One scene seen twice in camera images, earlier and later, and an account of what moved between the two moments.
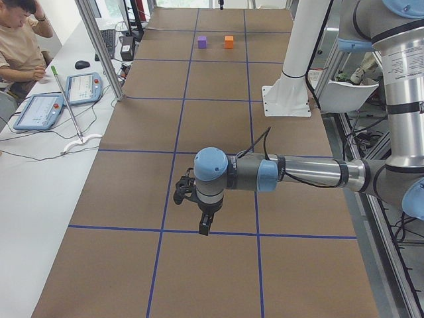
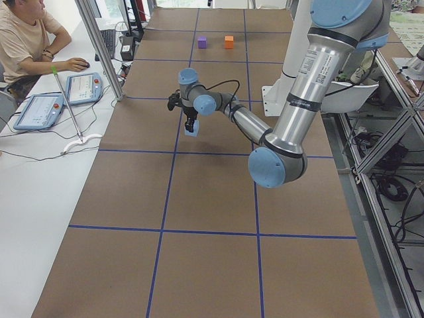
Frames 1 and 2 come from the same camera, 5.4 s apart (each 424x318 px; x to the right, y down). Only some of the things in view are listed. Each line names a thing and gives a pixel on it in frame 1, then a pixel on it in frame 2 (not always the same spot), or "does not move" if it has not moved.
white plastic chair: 335,97 does not move
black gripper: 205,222 to 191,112
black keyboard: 108,37 does not move
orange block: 229,42 does not move
